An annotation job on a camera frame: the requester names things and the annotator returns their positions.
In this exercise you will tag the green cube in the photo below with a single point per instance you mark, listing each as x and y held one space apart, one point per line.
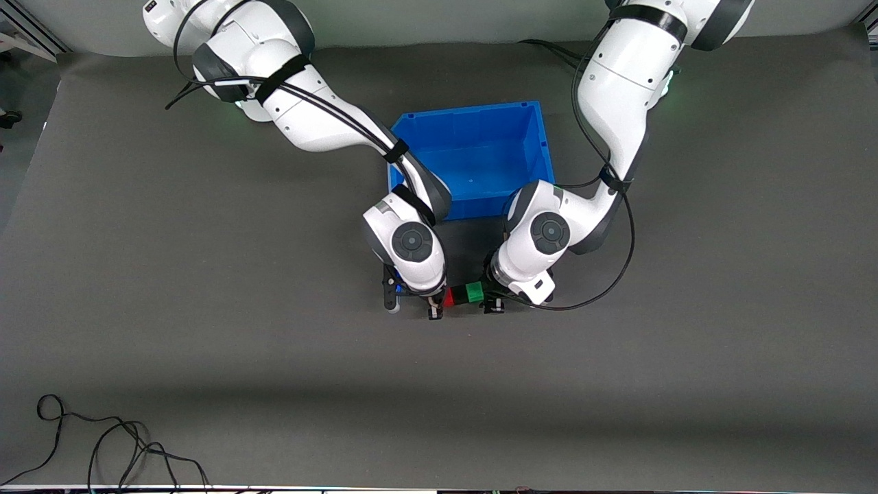
475 291

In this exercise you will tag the blue plastic bin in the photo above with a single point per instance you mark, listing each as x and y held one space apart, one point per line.
480 151

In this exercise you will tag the dark grey table mat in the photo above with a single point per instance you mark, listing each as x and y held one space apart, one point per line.
206 343

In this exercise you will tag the grey metal frame rail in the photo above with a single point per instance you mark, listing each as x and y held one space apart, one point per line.
34 27
871 27

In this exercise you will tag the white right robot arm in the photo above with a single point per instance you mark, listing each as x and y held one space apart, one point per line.
309 116

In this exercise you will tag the red cube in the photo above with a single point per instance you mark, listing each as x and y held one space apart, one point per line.
448 298

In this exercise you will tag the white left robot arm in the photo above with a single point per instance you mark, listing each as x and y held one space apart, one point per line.
617 103

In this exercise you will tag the black cube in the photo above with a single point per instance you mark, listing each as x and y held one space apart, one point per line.
460 296

